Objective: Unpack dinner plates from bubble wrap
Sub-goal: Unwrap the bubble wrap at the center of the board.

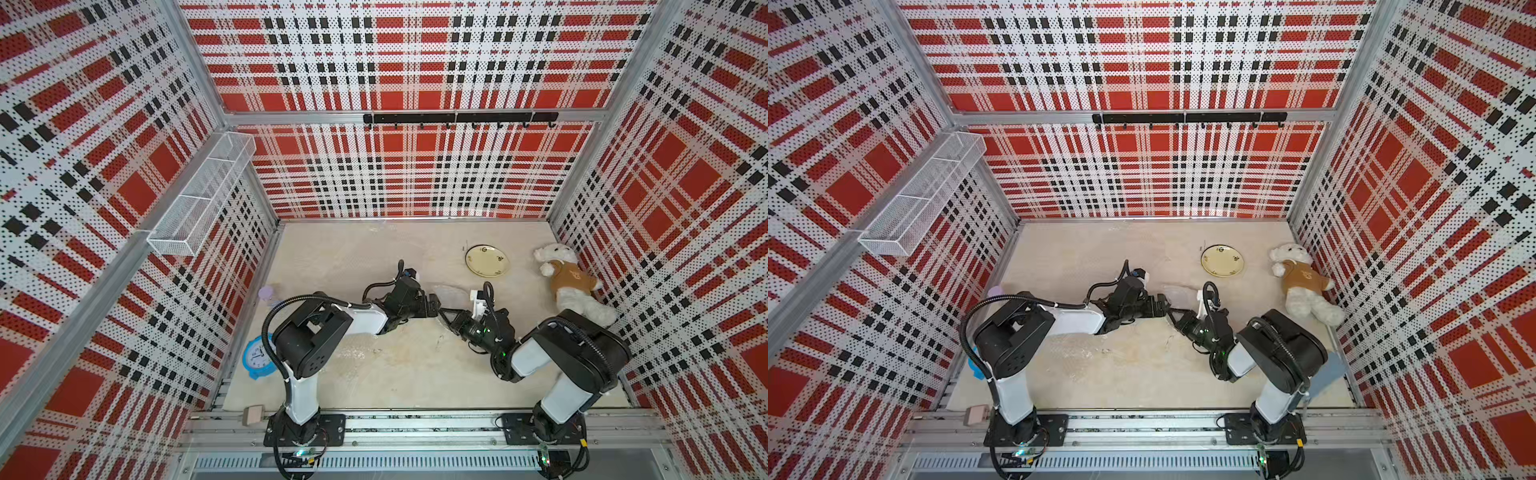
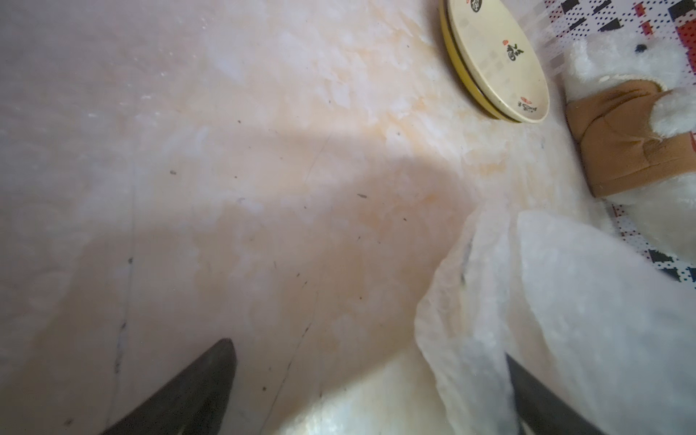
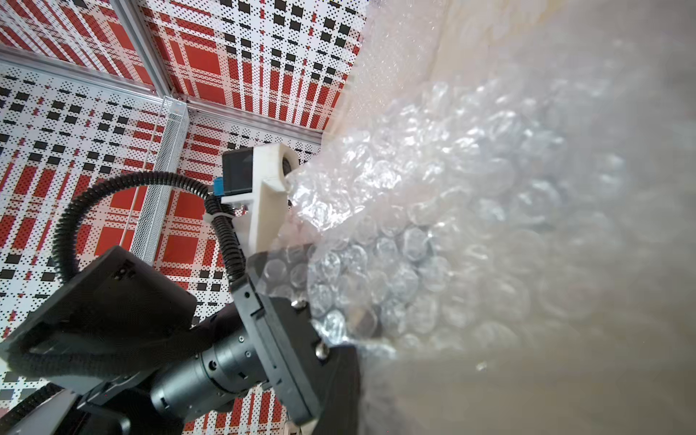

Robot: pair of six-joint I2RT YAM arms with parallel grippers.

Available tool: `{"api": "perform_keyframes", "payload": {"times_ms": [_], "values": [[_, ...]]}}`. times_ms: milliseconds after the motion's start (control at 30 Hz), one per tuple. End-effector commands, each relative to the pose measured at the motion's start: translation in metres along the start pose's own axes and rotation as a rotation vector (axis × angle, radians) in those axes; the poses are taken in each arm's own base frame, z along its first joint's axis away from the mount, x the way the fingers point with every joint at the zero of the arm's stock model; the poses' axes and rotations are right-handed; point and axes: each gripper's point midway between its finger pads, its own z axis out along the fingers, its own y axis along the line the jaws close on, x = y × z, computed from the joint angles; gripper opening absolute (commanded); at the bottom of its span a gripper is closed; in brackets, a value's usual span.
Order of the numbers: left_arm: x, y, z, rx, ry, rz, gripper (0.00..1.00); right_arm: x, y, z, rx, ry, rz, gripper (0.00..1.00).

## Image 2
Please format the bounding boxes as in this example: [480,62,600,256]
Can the cream dinner plate black characters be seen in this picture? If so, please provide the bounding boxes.
[447,0,550,124]

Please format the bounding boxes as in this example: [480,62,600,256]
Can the yellow patterned dinner plate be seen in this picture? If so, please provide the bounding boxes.
[439,0,514,123]

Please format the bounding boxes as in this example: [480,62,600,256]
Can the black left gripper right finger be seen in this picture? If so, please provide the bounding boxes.
[506,355,603,435]

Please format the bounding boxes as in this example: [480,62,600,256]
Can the white teddy bear brown shirt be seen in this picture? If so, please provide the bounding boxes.
[562,30,695,263]

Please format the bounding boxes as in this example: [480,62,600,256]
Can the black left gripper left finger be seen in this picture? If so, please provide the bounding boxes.
[104,338,237,435]

